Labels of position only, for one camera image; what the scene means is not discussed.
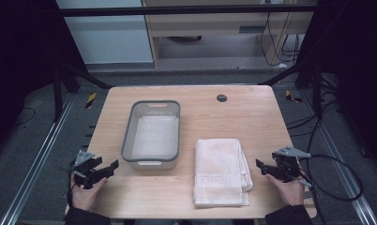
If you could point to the person's left hand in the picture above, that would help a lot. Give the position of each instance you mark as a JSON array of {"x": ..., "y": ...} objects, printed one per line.
[{"x": 85, "y": 195}]

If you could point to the yellow black floor tape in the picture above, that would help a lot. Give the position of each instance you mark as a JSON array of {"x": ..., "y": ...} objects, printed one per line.
[
  {"x": 90, "y": 100},
  {"x": 291, "y": 96}
]

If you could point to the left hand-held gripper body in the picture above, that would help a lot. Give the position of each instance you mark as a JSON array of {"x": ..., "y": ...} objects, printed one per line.
[{"x": 85, "y": 170}]

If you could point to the white basin with grey rim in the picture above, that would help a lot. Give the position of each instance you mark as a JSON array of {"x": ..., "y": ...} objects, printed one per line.
[{"x": 153, "y": 134}]

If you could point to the white cabinet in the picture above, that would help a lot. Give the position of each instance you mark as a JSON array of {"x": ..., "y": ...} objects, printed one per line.
[{"x": 108, "y": 37}]

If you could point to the black curtain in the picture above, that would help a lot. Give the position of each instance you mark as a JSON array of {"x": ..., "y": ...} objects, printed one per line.
[
  {"x": 18, "y": 62},
  {"x": 358, "y": 78}
]

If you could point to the wooden table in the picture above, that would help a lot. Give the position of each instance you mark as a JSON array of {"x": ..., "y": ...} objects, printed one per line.
[{"x": 208, "y": 118}]

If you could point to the person's right hand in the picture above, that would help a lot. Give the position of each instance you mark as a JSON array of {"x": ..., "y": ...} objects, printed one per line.
[{"x": 288, "y": 190}]

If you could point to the metal floor rail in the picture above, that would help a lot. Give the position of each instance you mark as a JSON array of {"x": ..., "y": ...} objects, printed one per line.
[
  {"x": 36, "y": 159},
  {"x": 343, "y": 162}
]

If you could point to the light wooden desk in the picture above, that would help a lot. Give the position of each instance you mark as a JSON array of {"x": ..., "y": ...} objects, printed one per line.
[{"x": 208, "y": 23}]

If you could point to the black horizontal frame bar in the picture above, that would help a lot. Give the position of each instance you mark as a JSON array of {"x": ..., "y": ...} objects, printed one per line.
[{"x": 177, "y": 10}]

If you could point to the black slanted frame stand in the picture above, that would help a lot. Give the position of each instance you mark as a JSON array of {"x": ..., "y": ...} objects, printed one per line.
[
  {"x": 316, "y": 90},
  {"x": 57, "y": 93}
]

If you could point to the folded white towel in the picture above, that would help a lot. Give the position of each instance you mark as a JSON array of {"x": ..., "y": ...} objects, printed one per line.
[{"x": 219, "y": 172}]

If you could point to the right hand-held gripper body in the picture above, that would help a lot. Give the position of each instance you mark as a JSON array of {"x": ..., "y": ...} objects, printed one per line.
[{"x": 286, "y": 167}]

